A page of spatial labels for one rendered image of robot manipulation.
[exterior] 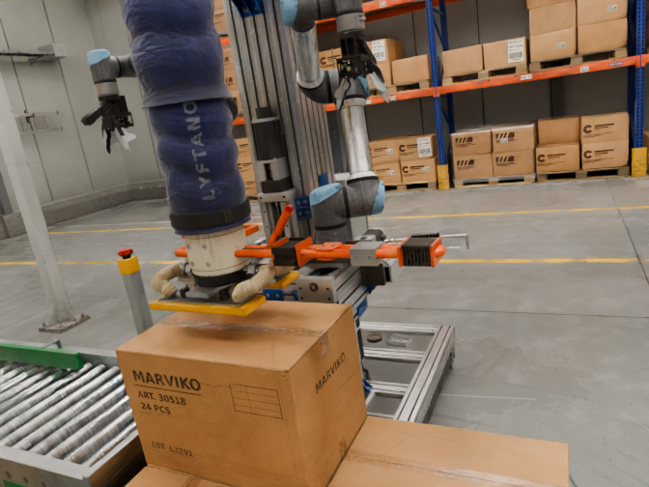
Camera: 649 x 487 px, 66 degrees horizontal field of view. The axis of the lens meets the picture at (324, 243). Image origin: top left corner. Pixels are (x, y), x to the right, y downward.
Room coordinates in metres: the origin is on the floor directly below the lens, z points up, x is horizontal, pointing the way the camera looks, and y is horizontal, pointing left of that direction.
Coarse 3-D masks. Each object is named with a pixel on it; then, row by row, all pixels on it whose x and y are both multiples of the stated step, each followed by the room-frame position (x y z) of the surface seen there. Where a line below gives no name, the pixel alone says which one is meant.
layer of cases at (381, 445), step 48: (384, 432) 1.35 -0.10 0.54; (432, 432) 1.32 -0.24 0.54; (480, 432) 1.28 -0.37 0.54; (144, 480) 1.29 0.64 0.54; (192, 480) 1.26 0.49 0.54; (336, 480) 1.17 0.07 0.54; (384, 480) 1.15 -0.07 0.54; (432, 480) 1.12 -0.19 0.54; (480, 480) 1.09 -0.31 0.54; (528, 480) 1.07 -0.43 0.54
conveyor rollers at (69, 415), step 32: (0, 384) 2.14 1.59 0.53; (32, 384) 2.09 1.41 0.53; (64, 384) 2.04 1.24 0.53; (96, 384) 1.98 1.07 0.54; (0, 416) 1.80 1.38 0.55; (32, 416) 1.80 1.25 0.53; (64, 416) 1.74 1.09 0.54; (96, 416) 1.75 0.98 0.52; (128, 416) 1.67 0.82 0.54; (32, 448) 1.54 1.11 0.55; (64, 448) 1.53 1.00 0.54; (96, 448) 1.53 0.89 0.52
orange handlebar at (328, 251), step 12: (252, 228) 1.62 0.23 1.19; (180, 252) 1.44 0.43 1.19; (240, 252) 1.33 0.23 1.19; (252, 252) 1.32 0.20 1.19; (264, 252) 1.30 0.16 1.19; (300, 252) 1.24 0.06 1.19; (312, 252) 1.23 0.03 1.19; (324, 252) 1.21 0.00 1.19; (336, 252) 1.19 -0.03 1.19; (348, 252) 1.18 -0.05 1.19; (384, 252) 1.13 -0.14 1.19; (396, 252) 1.12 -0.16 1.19; (444, 252) 1.09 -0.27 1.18
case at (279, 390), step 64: (192, 320) 1.51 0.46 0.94; (256, 320) 1.43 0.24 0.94; (320, 320) 1.36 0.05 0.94; (128, 384) 1.37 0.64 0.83; (192, 384) 1.24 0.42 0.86; (256, 384) 1.14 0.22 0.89; (320, 384) 1.21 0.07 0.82; (192, 448) 1.27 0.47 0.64; (256, 448) 1.16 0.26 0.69; (320, 448) 1.16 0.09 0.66
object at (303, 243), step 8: (280, 240) 1.31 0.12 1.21; (296, 240) 1.33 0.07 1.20; (304, 240) 1.27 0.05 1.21; (272, 248) 1.26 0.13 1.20; (280, 248) 1.25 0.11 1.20; (288, 248) 1.24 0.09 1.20; (296, 248) 1.23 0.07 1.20; (304, 248) 1.26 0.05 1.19; (272, 256) 1.27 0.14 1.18; (280, 256) 1.26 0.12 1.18; (288, 256) 1.25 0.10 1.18; (296, 256) 1.24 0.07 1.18; (280, 264) 1.25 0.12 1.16; (288, 264) 1.24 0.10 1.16; (296, 264) 1.24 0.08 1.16
